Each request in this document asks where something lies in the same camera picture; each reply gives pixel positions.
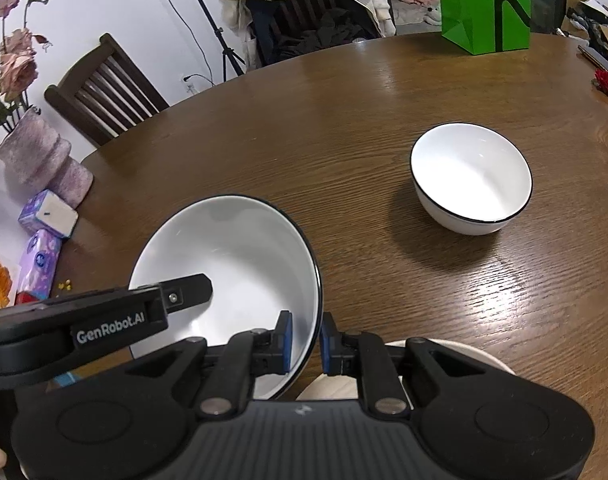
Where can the scattered yellow crumbs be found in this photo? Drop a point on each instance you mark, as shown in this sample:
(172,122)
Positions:
(62,286)

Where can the long brown stick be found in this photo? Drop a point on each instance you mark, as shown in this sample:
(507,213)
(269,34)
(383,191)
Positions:
(596,60)

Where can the dried pink flower bouquet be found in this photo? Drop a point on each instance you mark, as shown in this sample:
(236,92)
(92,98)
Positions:
(18,67)

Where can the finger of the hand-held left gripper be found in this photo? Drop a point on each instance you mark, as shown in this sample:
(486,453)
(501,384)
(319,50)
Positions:
(188,292)

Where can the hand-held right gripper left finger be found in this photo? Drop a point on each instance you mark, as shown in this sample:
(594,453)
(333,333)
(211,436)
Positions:
(285,342)

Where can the purple textured vase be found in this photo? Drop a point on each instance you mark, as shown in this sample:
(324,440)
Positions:
(38,160)

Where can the wall outlet with plug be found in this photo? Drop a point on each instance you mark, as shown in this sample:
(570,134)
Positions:
(189,86)

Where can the black cloth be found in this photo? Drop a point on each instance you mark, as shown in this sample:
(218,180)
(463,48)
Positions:
(329,32)

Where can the purple tissue pack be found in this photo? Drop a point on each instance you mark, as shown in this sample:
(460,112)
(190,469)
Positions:
(38,260)
(51,215)

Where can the dark wooden slatted chair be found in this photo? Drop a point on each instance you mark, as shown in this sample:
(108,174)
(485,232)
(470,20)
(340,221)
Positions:
(133,70)

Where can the large cream plate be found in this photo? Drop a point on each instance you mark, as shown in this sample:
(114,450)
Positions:
(329,389)

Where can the white plush dog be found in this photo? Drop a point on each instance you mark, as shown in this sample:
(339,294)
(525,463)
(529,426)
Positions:
(434,16)

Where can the red artificial flower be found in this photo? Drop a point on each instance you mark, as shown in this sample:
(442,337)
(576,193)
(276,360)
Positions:
(605,81)

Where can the green paper bag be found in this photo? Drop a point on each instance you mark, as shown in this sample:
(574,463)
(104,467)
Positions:
(469,20)

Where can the wooden chair with clothes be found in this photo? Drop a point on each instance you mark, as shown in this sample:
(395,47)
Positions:
(304,5)

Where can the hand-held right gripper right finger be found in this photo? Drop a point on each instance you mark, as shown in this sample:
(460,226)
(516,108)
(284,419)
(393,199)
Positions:
(326,345)

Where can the chair with draped clothes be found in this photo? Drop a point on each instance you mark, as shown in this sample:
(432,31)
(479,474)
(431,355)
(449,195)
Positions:
(374,5)

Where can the black tripod stand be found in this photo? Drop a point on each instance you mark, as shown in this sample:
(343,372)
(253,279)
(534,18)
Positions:
(228,57)

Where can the white bowl black rim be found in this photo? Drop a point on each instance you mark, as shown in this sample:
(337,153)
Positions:
(474,175)
(223,250)

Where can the dark blue garment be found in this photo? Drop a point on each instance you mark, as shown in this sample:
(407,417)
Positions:
(264,30)

